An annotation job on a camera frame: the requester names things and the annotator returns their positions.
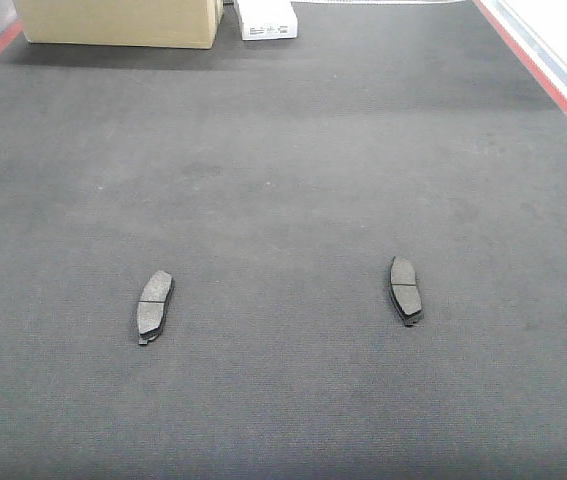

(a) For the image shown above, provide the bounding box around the dark grey conveyor belt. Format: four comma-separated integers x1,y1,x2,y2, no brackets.
0,1,567,479

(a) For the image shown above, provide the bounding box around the cardboard box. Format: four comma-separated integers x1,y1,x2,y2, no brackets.
14,0,224,49

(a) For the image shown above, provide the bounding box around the brake pad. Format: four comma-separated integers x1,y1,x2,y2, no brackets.
136,270,174,345
389,256,423,327

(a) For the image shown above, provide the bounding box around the white carton box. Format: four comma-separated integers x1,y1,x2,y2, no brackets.
234,0,298,41

